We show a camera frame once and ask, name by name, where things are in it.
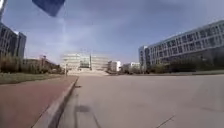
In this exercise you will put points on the grey stone kerb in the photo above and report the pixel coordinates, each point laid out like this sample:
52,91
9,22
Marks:
56,108

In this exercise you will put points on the group of white buildings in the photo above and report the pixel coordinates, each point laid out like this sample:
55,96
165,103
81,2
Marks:
115,65

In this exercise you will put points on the red brick path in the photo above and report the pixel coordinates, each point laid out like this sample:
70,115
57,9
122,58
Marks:
26,100

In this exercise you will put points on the long grey glass-fronted building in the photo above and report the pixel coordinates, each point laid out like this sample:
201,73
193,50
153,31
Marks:
10,43

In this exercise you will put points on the pale wide building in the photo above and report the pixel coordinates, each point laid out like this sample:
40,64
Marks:
71,61

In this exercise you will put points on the row of trees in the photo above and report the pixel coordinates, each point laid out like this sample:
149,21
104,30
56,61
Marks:
180,65
13,65

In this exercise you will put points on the pale stone staircase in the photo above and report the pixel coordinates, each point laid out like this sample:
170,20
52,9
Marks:
87,72

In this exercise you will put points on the grey paved plaza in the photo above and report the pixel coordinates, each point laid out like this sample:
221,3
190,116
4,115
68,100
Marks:
143,100

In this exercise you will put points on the blue flag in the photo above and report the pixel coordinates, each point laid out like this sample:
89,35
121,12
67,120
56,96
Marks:
50,6

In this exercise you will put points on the grass strip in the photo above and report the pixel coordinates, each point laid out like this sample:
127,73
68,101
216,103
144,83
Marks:
23,77
210,72

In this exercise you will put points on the long grey office building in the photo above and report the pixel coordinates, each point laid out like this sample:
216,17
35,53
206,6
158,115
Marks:
186,43

